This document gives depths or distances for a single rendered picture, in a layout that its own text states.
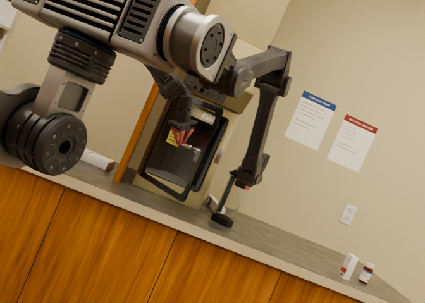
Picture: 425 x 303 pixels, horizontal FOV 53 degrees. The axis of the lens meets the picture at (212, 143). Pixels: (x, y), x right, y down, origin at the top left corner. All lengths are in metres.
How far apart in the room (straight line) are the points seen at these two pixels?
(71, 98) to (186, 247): 0.88
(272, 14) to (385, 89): 0.94
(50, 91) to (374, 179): 2.05
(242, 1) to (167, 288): 1.23
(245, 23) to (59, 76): 1.14
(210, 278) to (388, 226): 1.33
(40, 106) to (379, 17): 2.07
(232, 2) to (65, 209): 1.10
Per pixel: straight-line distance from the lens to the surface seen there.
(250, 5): 1.98
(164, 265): 1.73
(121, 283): 1.76
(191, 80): 1.83
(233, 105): 1.87
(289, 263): 1.78
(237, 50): 1.94
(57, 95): 0.98
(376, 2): 2.68
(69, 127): 0.99
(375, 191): 2.68
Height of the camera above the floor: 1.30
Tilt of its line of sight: 2 degrees down
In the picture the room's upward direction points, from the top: 23 degrees clockwise
